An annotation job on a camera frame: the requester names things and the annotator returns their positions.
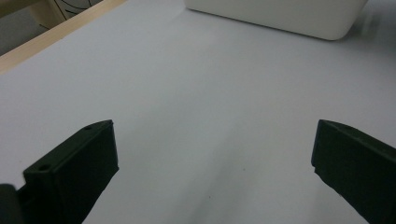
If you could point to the white plastic bin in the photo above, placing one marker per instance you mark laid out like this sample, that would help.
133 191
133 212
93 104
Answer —
280 15

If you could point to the white table mat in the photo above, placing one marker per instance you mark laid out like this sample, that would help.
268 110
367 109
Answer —
199 102

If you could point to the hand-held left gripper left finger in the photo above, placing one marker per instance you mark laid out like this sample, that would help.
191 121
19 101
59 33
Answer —
77 174

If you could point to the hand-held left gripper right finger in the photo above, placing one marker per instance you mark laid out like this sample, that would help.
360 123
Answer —
358 168

